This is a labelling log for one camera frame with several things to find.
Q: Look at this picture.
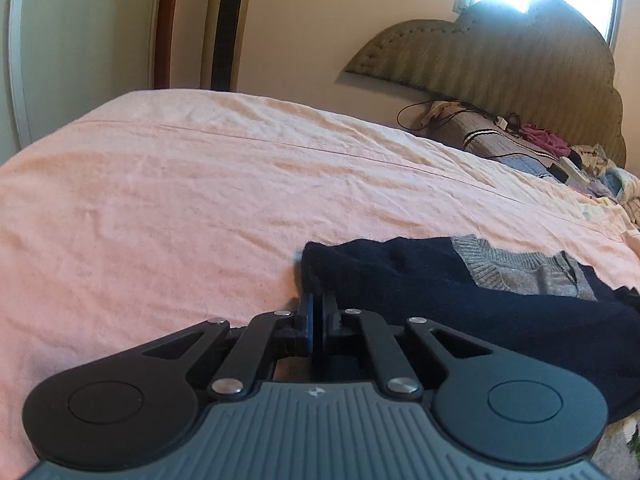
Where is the grey sweater with navy sleeves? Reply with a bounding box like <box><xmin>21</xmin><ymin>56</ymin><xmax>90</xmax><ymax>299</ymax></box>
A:
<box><xmin>300</xmin><ymin>235</ymin><xmax>639</xmax><ymax>422</ymax></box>

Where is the pile of patterned clothes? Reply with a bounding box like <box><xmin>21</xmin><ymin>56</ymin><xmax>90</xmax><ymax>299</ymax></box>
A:
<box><xmin>552</xmin><ymin>144</ymin><xmax>640</xmax><ymax>228</ymax></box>

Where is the pink bed sheet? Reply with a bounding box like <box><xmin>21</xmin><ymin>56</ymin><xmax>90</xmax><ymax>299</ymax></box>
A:
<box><xmin>1</xmin><ymin>90</ymin><xmax>639</xmax><ymax>479</ymax></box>

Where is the magenta garment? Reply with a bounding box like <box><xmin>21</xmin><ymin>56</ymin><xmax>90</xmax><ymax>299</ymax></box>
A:
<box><xmin>518</xmin><ymin>125</ymin><xmax>572</xmax><ymax>158</ymax></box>

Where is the olive upholstered headboard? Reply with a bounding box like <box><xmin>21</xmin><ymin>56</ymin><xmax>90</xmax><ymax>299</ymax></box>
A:
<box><xmin>345</xmin><ymin>0</ymin><xmax>627</xmax><ymax>166</ymax></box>

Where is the gold tower fan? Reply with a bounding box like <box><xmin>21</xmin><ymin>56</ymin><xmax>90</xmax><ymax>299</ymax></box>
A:
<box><xmin>201</xmin><ymin>0</ymin><xmax>250</xmax><ymax>91</ymax></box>

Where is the white wardrobe door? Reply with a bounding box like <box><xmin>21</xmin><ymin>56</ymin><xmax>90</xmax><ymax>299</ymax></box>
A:
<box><xmin>1</xmin><ymin>0</ymin><xmax>160</xmax><ymax>160</ymax></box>

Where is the black cable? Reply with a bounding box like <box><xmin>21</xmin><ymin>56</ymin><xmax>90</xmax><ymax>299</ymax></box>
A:
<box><xmin>395</xmin><ymin>97</ymin><xmax>522</xmax><ymax>137</ymax></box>

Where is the brown wooden door frame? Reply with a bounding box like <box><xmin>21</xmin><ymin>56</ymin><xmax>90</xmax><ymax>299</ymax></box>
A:
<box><xmin>153</xmin><ymin>0</ymin><xmax>177</xmax><ymax>89</ymax></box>

